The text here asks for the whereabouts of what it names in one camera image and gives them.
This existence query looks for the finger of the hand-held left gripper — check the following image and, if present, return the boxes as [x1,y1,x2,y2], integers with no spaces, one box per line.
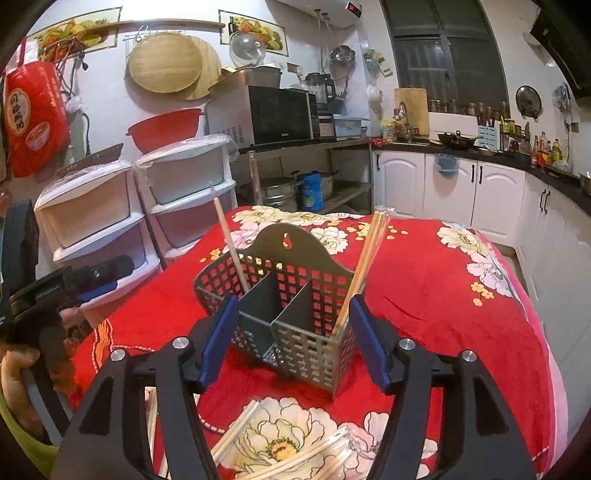
[68,256,134,304]

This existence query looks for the row of condiment bottles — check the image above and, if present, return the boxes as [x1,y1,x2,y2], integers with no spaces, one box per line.
[502,117,574,172]

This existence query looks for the person's left hand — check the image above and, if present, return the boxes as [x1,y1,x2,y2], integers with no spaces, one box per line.
[0,307,95,439]

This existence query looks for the dark kitchen window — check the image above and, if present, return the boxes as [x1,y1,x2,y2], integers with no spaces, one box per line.
[380,0,509,114]

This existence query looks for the blue knife holder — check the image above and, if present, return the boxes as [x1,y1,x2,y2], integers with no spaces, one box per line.
[476,121,501,151]

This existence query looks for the steel stock pot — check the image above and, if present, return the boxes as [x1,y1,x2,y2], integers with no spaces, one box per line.
[252,178,301,212]

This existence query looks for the wooden chopsticks pair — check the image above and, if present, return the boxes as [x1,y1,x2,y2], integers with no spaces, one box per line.
[252,429,352,480]
[330,210,393,337]
[295,440,362,480]
[144,387,161,480]
[210,400,269,462]

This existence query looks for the white kitchen cabinets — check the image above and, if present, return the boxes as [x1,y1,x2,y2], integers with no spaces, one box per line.
[371,148,591,374]

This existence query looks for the person's left forearm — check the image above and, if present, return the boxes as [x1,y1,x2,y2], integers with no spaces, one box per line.
[0,399,56,467]

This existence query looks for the red printed bag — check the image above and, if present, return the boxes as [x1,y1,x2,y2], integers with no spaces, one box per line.
[4,60,71,179]

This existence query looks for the white plastic drawer unit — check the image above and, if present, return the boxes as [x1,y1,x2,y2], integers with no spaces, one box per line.
[134,134,239,269]
[34,159,161,317]

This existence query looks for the metal faucet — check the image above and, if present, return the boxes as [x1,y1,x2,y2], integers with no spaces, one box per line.
[394,102,413,140]

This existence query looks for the red floral blanket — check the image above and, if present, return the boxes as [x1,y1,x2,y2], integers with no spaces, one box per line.
[69,205,570,480]

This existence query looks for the pale blue storage box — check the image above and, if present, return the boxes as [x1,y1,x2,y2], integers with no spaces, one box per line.
[333,115,370,138]

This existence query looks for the metal shelf rack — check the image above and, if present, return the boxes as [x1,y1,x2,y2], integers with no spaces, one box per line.
[231,137,375,216]

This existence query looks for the blue hanging bag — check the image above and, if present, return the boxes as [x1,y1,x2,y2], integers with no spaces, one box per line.
[433,154,458,179]

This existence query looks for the blue plastic bucket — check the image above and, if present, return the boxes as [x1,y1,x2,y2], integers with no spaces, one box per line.
[296,172,324,212]

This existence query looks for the black kitchen countertop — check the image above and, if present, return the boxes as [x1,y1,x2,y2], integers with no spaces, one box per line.
[372,138,591,198]

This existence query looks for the hanging steel pot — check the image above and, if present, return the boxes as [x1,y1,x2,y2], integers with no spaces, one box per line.
[329,44,358,80]

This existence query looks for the red plastic basin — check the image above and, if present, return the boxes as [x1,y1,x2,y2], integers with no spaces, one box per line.
[126,108,205,155]

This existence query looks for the black microwave oven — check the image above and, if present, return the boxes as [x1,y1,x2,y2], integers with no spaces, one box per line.
[205,85,320,149]

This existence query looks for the round bamboo tray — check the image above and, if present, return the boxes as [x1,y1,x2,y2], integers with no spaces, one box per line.
[128,32,203,94]

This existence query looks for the black range hood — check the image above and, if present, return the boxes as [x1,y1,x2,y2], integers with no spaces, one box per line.
[529,0,591,100]

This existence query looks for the grey plastic utensil basket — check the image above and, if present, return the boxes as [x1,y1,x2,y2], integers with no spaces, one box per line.
[193,223,368,398]

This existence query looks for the wooden cutting board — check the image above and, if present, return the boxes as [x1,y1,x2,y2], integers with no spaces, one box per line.
[394,88,430,137]

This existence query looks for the food wall poster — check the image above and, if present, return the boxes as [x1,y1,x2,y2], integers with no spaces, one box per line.
[34,7,123,57]
[219,10,284,55]

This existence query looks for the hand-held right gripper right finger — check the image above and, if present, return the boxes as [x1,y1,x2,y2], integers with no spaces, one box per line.
[348,296,539,480]

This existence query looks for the bare wooden chopstick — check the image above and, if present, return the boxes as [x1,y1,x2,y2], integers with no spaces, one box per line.
[210,182,252,294]

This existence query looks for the black blender jug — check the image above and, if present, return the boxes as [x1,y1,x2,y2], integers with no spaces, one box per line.
[304,72,337,105]

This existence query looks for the white water heater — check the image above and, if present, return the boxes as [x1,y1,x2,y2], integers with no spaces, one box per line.
[307,0,363,20]

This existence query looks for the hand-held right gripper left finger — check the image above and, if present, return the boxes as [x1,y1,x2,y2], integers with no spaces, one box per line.
[51,295,241,480]

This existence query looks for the glass pot lid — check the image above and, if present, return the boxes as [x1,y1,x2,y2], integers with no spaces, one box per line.
[229,33,268,71]

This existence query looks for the black wok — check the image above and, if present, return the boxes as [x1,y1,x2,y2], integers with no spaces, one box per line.
[436,131,477,151]

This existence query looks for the round wooden board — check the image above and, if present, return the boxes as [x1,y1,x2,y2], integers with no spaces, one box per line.
[175,34,223,101]

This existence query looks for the steel pot lid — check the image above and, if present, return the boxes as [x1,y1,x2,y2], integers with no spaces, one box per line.
[515,85,542,122]

